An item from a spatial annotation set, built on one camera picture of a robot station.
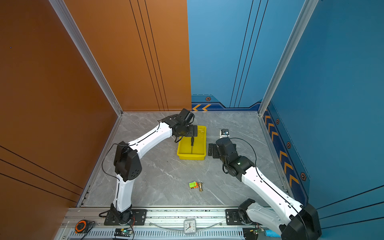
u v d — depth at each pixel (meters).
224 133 0.68
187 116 0.71
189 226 0.70
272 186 0.46
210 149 0.71
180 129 0.67
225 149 0.56
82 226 0.68
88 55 0.87
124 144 0.53
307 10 0.70
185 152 0.96
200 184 0.83
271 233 0.67
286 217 0.39
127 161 0.52
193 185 0.81
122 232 0.71
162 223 0.73
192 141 1.02
